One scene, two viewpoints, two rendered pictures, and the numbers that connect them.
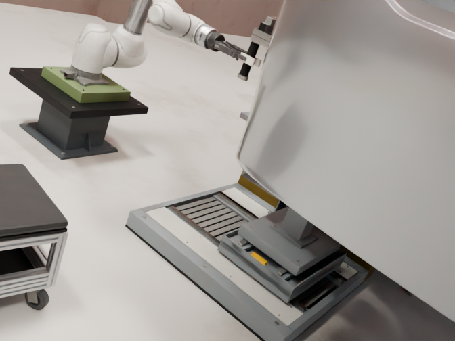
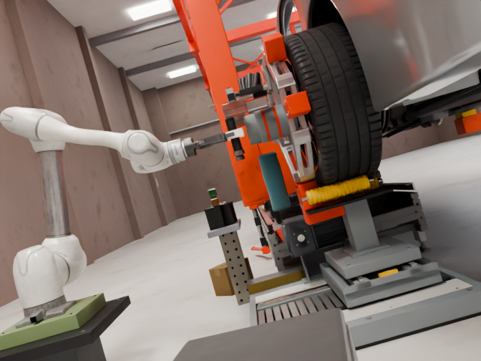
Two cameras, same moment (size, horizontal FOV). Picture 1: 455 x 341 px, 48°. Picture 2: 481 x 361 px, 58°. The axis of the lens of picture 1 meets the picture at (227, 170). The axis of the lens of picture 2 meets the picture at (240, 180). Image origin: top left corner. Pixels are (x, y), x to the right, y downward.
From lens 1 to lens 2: 1.20 m
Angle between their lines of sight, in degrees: 37
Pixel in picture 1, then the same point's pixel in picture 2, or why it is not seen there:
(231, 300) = (424, 314)
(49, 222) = (338, 316)
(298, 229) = (371, 237)
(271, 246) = (383, 256)
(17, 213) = (308, 335)
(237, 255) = (369, 291)
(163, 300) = not seen: outside the picture
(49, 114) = not seen: outside the picture
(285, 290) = (432, 271)
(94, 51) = (48, 271)
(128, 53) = (74, 256)
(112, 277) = not seen: outside the picture
